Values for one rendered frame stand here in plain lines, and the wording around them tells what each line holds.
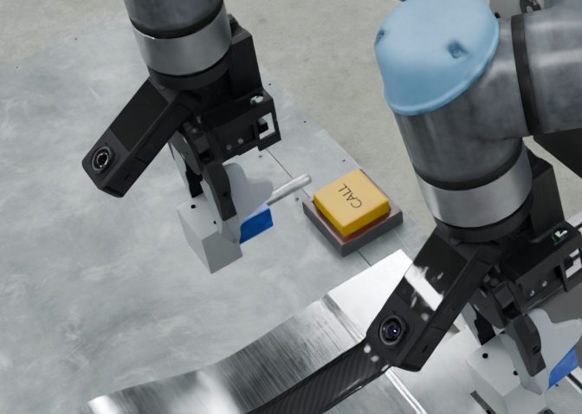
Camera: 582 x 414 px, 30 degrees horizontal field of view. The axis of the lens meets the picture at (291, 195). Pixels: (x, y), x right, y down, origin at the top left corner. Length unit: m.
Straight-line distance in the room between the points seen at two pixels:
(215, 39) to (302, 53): 1.75
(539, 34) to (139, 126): 0.38
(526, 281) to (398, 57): 0.22
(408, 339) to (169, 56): 0.28
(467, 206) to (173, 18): 0.26
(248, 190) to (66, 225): 0.35
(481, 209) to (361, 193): 0.46
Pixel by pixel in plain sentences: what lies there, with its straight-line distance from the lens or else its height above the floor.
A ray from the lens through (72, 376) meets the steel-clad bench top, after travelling 1.15.
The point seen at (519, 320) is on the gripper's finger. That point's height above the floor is 1.06.
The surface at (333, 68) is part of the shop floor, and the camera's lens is 2.55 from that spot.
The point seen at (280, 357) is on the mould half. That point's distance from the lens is 1.00.
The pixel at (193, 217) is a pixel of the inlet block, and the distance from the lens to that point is 1.02.
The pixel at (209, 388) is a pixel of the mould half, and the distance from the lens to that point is 0.99.
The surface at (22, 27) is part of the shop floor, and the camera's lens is 2.90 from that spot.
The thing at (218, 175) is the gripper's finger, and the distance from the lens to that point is 0.92.
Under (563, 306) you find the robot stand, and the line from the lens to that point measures 1.85.
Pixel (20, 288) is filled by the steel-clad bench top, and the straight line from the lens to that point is 1.23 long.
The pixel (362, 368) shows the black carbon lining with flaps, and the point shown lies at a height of 0.88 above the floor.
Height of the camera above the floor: 1.72
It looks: 49 degrees down
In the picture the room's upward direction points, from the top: 11 degrees counter-clockwise
